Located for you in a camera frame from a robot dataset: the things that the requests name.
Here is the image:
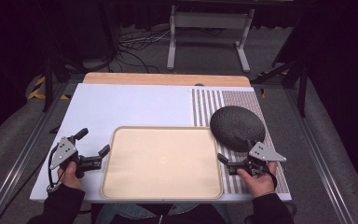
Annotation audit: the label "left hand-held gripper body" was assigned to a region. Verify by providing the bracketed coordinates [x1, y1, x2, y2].
[48, 135, 103, 179]

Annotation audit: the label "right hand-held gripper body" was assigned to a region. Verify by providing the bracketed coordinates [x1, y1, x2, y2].
[227, 141, 288, 178]

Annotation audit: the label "person's left hand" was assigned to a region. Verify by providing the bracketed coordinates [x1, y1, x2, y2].
[57, 160, 84, 191]

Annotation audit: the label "person's right hand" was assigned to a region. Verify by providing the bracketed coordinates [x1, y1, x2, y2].
[237, 161, 278, 199]

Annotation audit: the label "grey round stone object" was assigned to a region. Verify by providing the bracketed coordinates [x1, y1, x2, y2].
[209, 105, 267, 153]

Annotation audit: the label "white table mat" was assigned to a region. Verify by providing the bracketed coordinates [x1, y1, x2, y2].
[29, 82, 293, 203]

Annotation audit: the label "striped dotted placemat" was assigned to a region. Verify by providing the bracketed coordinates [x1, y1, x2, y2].
[190, 88, 290, 195]

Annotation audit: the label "beige plastic tray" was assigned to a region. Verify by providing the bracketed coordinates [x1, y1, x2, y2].
[100, 125, 225, 201]

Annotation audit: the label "black stand legs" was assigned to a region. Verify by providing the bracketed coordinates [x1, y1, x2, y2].
[40, 52, 87, 114]
[251, 15, 310, 119]

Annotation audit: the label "yellow black floor tape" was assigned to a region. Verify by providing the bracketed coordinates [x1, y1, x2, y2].
[26, 76, 72, 102]

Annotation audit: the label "wooden table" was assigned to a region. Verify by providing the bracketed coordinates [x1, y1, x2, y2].
[82, 72, 252, 89]

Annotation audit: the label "white metal stand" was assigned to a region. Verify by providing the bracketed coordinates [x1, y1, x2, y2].
[166, 4, 256, 74]

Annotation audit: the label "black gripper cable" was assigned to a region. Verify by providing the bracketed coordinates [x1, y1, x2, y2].
[46, 145, 66, 194]

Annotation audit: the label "black wrist strap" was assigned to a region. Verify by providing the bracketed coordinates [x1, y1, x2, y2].
[262, 166, 280, 191]

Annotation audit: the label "aluminium rail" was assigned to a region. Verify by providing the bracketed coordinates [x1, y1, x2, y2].
[283, 88, 356, 224]
[0, 81, 73, 224]

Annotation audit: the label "floor cables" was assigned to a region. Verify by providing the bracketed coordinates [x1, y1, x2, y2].
[115, 27, 172, 75]

